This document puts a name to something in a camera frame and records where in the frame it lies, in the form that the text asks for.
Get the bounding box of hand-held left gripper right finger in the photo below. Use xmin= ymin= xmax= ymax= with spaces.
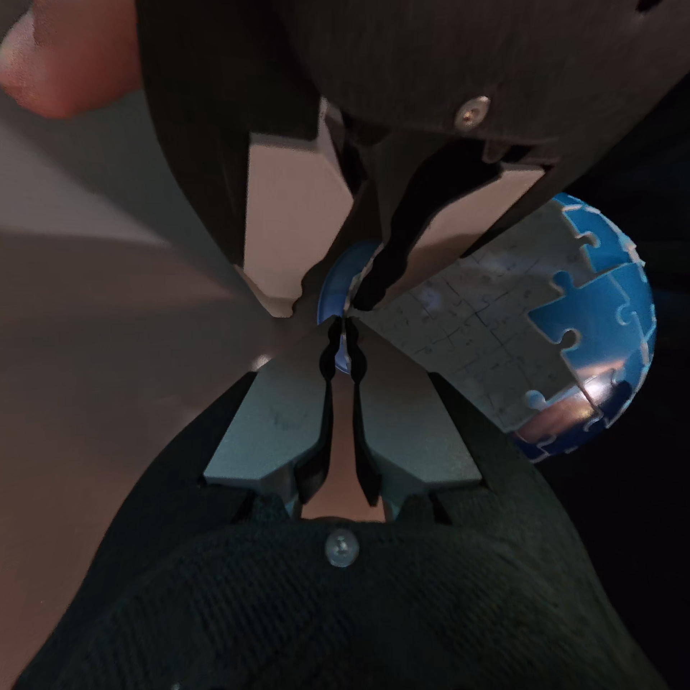
xmin=345 ymin=316 xmax=483 ymax=507

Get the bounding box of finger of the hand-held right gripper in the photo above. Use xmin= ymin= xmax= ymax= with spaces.
xmin=236 ymin=98 xmax=358 ymax=318
xmin=346 ymin=144 xmax=546 ymax=312

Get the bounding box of person's right hand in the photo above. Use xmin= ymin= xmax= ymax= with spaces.
xmin=0 ymin=0 xmax=147 ymax=120

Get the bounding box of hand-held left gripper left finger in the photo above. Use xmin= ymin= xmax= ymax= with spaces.
xmin=203 ymin=316 xmax=345 ymax=505

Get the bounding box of blue puzzle ball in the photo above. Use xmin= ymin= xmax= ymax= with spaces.
xmin=353 ymin=193 xmax=658 ymax=465

